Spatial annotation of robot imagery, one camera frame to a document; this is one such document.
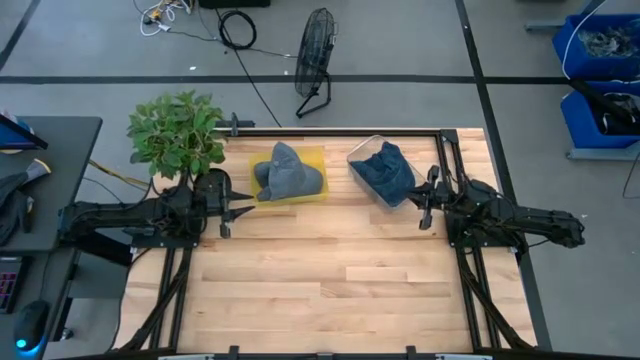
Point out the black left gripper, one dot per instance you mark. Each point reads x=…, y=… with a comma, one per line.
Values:
x=220, y=205

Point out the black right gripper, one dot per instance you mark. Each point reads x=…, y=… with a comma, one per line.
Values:
x=434, y=197

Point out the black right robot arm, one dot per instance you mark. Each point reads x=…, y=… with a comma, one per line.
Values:
x=515, y=217

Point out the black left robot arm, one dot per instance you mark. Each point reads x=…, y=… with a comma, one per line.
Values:
x=120, y=215

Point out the clear plastic bin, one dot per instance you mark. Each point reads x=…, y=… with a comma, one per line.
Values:
x=356, y=155

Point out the potted green plant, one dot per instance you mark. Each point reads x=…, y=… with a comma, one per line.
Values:
x=172, y=132

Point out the black floor fan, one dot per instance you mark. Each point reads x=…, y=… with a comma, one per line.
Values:
x=312, y=50

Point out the blue storage bin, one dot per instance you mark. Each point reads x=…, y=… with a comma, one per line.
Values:
x=575, y=55
x=580, y=125

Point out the black desk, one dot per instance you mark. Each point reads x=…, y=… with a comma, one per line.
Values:
x=65, y=145

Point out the black box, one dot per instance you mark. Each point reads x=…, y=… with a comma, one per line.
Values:
x=234, y=3

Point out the dark cloth on desk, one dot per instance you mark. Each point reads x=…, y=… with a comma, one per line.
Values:
x=12, y=200

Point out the laptop with blue screen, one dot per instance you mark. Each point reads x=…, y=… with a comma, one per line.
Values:
x=17, y=136

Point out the black computer mouse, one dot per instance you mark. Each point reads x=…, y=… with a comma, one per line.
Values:
x=31, y=325

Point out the backlit keyboard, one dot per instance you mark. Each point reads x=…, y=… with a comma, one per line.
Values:
x=7, y=290

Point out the black aluminium table frame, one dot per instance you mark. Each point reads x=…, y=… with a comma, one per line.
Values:
x=325, y=132

